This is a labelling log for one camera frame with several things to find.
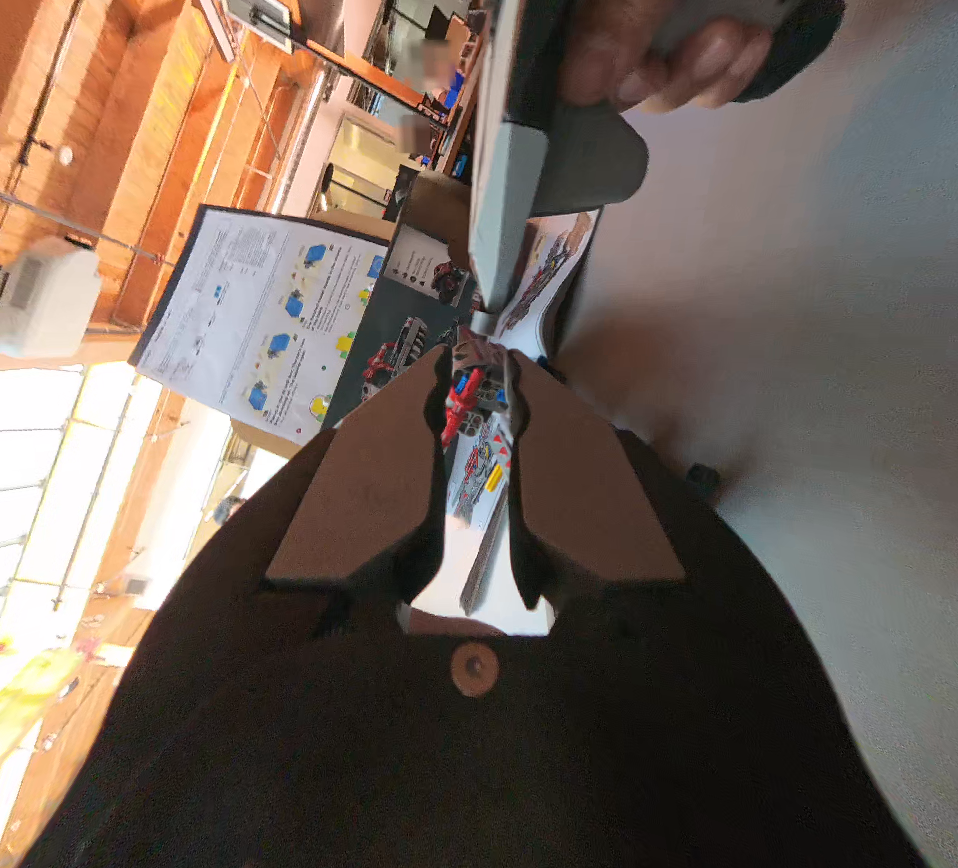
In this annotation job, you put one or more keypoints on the person's right hand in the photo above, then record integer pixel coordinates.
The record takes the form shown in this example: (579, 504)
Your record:
(621, 7)

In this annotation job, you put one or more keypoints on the lego instruction booklet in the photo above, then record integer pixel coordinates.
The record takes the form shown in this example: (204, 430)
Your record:
(554, 262)

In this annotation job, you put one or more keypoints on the dark lego set box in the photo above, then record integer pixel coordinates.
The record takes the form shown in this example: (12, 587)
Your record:
(374, 329)

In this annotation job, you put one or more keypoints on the white ceiling heater unit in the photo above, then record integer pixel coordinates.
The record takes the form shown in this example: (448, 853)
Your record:
(45, 299)

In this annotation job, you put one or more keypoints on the hanging rectangular light fixture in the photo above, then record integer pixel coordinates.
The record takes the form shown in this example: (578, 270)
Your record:
(251, 7)

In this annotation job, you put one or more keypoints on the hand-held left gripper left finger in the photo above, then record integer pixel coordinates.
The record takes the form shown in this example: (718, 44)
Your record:
(359, 501)

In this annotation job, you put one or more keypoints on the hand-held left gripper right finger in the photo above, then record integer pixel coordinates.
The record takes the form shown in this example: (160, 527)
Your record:
(591, 494)

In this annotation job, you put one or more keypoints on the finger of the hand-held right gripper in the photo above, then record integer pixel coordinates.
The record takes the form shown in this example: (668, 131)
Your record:
(505, 209)

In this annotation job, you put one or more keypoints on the silver ventilation duct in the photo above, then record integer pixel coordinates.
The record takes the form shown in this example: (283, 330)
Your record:
(303, 127)

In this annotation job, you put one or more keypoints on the partly built lego truck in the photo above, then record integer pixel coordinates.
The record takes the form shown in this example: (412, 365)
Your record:
(468, 389)

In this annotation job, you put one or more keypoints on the printed instruction sheet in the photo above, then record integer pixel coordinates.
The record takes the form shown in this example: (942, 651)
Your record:
(254, 314)

